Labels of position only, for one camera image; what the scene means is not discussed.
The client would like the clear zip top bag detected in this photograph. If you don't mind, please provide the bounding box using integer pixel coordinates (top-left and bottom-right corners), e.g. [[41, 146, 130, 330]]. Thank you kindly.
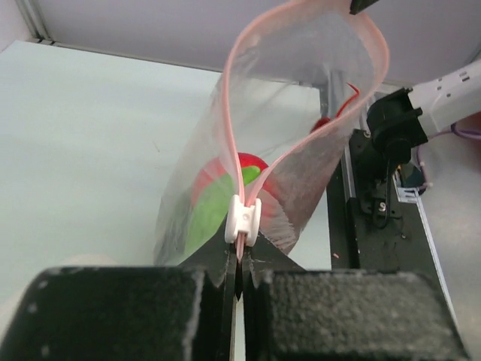
[[153, 1, 389, 265]]

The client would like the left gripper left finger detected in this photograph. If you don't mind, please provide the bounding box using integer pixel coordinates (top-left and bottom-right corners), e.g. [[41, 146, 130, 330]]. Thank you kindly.
[[1, 232, 237, 360]]

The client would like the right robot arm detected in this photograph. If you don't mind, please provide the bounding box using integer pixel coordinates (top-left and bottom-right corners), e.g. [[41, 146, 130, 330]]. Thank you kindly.
[[352, 59, 480, 229]]

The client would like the left aluminium frame post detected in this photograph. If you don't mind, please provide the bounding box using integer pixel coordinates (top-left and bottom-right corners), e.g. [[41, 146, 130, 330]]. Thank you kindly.
[[15, 0, 56, 45]]

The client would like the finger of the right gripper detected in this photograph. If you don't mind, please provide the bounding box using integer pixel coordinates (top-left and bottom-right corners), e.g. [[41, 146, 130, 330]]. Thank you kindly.
[[349, 0, 380, 15]]

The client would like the red toy lobster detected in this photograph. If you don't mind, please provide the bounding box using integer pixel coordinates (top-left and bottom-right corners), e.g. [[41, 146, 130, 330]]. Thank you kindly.
[[310, 83, 360, 134]]

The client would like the white slotted cable duct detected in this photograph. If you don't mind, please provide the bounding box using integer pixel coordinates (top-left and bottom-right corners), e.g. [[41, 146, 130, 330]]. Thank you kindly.
[[394, 176, 461, 332]]

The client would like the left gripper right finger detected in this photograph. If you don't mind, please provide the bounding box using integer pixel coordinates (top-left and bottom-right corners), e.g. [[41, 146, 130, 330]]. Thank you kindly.
[[241, 238, 468, 360]]

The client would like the red toy apple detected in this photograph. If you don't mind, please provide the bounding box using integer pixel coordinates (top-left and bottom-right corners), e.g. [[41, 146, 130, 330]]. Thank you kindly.
[[191, 153, 268, 200]]

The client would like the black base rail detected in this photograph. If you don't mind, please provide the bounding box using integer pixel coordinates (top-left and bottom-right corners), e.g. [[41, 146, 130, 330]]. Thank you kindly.
[[319, 71, 448, 274]]

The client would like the light green toy cucumber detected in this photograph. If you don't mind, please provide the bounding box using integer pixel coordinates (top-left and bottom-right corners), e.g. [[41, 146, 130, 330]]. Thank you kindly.
[[182, 165, 262, 260]]

